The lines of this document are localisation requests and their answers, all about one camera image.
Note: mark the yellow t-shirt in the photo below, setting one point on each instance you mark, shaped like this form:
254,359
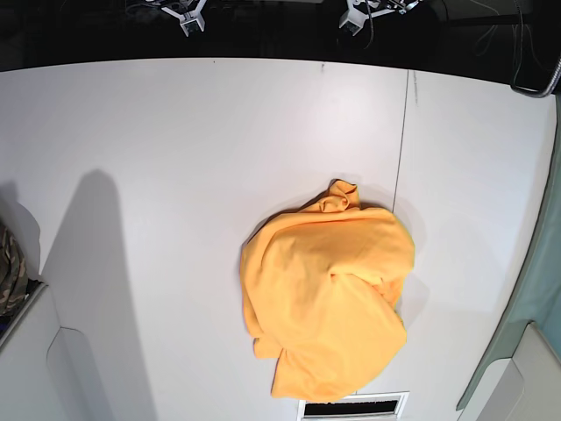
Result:
320,288

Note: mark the white floor vent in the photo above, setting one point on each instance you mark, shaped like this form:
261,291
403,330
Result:
357,407

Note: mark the camouflage cloth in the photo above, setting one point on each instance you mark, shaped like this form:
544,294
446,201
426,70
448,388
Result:
14,278

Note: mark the white left bin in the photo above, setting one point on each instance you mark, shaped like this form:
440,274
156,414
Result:
48,372

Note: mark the white bin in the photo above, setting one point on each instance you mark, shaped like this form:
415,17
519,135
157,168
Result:
524,387
48,372

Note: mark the white right bin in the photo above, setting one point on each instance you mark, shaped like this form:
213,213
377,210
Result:
524,387

